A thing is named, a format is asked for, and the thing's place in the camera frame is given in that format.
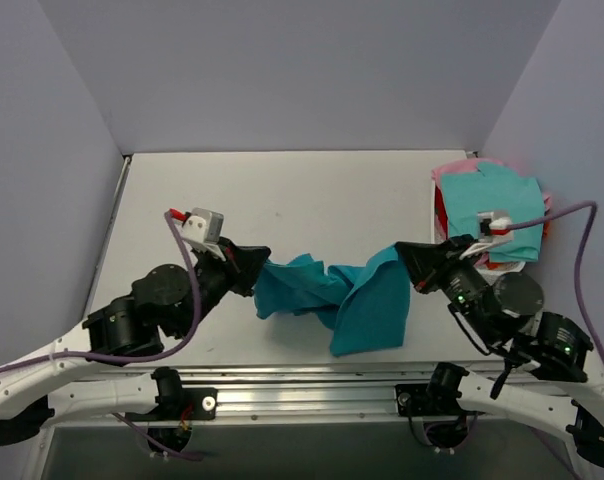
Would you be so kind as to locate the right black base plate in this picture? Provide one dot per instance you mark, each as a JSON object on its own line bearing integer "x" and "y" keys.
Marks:
{"x": 428, "y": 400}

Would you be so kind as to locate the light turquoise t-shirt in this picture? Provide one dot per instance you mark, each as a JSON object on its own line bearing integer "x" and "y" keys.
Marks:
{"x": 525, "y": 246}

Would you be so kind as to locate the white laundry basket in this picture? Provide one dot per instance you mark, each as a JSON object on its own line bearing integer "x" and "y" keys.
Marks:
{"x": 489, "y": 270}

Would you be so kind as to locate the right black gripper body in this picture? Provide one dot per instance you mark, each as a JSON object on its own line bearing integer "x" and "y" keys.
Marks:
{"x": 439, "y": 270}

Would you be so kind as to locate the aluminium rail frame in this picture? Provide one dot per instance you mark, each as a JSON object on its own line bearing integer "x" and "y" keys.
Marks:
{"x": 343, "y": 207}

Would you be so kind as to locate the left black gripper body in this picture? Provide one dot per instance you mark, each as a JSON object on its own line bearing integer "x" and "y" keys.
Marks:
{"x": 233, "y": 268}

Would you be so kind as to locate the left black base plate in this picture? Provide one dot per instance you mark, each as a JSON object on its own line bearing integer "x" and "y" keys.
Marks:
{"x": 198, "y": 403}

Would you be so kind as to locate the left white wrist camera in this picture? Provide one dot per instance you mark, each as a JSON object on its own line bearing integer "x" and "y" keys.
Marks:
{"x": 201, "y": 230}

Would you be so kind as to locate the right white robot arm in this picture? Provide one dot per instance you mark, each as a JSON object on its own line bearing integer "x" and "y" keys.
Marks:
{"x": 553, "y": 377}

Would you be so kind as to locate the pink t-shirt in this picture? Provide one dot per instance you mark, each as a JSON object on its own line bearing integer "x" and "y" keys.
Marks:
{"x": 457, "y": 167}

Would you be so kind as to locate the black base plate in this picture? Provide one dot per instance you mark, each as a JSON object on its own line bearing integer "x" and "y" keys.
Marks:
{"x": 428, "y": 400}
{"x": 198, "y": 403}

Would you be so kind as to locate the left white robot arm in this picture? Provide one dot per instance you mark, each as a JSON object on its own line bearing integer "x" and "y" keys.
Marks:
{"x": 53, "y": 384}

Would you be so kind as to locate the teal t-shirt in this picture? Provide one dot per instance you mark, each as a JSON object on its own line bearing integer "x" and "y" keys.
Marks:
{"x": 366, "y": 307}

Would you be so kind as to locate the red t-shirt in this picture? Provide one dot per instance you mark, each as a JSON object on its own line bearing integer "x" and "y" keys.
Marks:
{"x": 441, "y": 230}

